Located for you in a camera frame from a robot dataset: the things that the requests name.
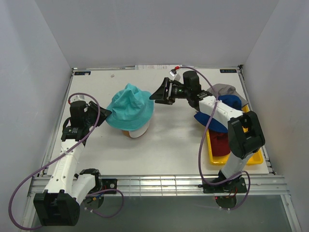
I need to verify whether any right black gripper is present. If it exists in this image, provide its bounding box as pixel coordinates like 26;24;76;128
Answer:
149;77;190;105

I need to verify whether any teal bucket hat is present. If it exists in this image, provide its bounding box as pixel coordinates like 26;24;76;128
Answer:
106;83;154;131

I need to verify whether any white bucket hat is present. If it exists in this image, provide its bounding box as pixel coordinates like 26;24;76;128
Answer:
128;121;150;138

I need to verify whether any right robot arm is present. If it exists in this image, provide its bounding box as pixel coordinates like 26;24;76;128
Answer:
149;67;265;192

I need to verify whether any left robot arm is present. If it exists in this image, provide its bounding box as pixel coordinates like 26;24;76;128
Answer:
33;100;111;226

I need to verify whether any wooden hat stand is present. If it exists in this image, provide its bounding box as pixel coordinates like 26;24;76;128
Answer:
122;128;148;139

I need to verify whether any grey cap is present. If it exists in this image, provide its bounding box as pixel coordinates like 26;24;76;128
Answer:
207;84;248;107

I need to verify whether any blue bucket hat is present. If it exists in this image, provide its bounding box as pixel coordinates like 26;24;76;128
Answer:
194;95;241;133

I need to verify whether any dark red hat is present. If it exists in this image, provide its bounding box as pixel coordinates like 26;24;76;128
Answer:
209;130;230;157

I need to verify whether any yellow plastic tray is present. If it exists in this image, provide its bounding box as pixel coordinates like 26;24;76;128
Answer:
206;105;263;165

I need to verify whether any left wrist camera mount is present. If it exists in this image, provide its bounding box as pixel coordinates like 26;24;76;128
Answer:
68;94;85;104

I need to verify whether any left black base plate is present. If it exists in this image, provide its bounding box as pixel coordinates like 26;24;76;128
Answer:
88;178;118;194

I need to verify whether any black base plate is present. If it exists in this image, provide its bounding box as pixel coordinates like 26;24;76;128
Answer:
198;177;247;193
88;178;118;194

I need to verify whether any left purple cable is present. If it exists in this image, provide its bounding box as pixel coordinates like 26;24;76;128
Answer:
8;92;124;230

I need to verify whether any purple cable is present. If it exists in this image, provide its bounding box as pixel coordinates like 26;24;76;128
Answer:
8;92;124;230
178;65;251;211

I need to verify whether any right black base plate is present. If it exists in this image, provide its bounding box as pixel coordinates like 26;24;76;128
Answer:
198;177;247;193

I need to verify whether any aluminium front rail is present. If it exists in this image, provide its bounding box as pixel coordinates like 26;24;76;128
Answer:
26;175;290;198

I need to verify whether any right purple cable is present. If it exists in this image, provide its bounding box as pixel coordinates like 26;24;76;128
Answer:
178;65;251;211

